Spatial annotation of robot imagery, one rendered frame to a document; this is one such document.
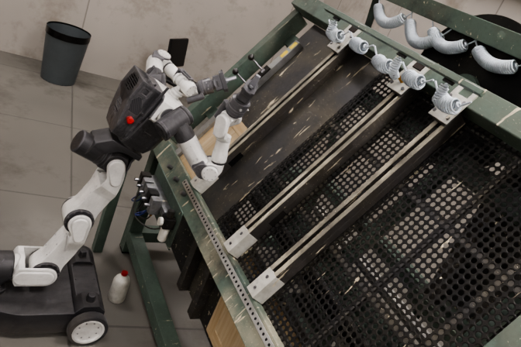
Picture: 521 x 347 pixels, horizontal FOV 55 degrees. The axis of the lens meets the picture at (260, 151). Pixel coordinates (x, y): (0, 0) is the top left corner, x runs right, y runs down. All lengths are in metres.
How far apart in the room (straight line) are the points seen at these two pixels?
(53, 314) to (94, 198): 0.62
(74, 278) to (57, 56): 3.22
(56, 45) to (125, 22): 0.99
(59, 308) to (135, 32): 4.15
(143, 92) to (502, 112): 1.45
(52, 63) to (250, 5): 2.47
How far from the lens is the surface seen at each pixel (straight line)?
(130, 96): 2.28
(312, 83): 2.57
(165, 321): 2.89
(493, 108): 1.99
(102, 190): 2.53
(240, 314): 2.07
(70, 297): 2.89
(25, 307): 2.81
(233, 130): 2.74
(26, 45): 6.39
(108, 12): 6.25
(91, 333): 2.87
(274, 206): 2.21
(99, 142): 2.40
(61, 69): 5.76
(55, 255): 2.76
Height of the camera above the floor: 2.14
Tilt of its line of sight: 21 degrees down
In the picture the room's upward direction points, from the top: 23 degrees clockwise
